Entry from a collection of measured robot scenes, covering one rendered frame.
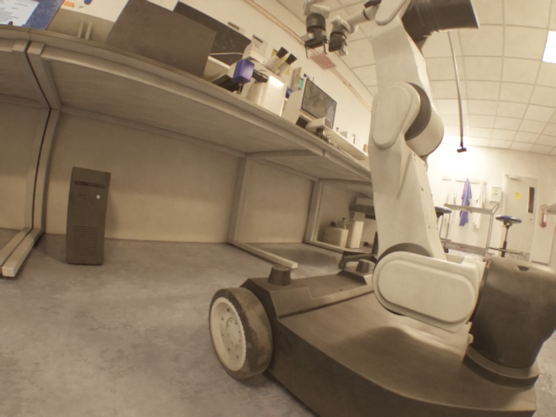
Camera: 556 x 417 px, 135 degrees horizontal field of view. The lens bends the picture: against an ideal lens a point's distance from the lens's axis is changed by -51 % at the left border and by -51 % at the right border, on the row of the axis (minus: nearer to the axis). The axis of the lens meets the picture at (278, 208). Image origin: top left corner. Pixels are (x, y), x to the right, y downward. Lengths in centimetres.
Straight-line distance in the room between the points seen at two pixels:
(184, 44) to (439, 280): 132
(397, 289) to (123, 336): 62
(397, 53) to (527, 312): 60
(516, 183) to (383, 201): 632
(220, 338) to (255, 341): 17
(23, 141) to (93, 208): 79
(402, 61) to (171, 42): 102
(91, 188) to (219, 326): 74
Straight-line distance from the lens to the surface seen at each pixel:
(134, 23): 129
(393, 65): 63
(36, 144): 151
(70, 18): 172
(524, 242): 669
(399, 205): 49
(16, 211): 166
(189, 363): 58
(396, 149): 47
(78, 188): 105
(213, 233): 187
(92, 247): 108
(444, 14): 72
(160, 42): 126
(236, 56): 195
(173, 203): 168
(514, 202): 665
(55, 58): 85
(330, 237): 276
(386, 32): 67
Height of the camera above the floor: 38
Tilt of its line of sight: 1 degrees down
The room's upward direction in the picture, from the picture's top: 9 degrees clockwise
